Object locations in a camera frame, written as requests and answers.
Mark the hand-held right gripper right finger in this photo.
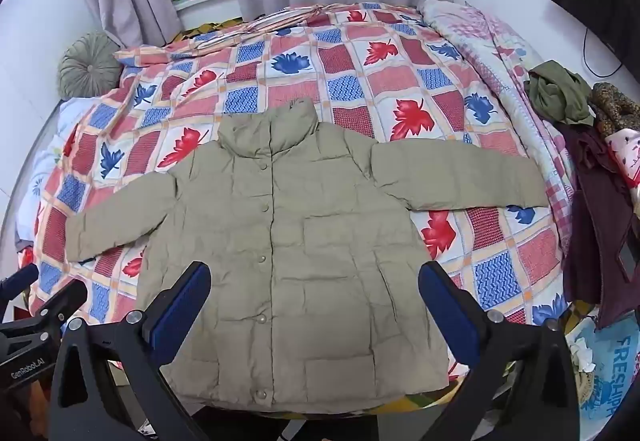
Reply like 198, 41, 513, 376
418, 262, 596, 441

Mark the brown floral garment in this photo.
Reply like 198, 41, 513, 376
590, 82, 640, 139

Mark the black cable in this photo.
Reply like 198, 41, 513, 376
582, 26, 623, 76

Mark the pink patterned cloth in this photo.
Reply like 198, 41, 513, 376
602, 126, 640, 216

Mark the pink floral quilt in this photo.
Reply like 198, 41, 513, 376
417, 0, 581, 242

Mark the dark maroon garment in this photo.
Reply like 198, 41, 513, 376
555, 121, 640, 329

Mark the leaf-print patchwork bedspread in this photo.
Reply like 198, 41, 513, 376
27, 1, 576, 372

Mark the olive green garment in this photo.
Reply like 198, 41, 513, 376
524, 61, 596, 126

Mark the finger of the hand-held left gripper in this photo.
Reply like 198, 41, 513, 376
0, 279, 88, 342
0, 264, 40, 307

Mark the blue printed bag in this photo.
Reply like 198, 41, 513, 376
565, 306, 640, 427

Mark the khaki puffer jacket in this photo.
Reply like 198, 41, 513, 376
64, 97, 551, 414

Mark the round green pleated cushion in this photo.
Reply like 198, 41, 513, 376
57, 31, 123, 100

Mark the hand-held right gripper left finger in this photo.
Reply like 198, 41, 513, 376
48, 262, 212, 441

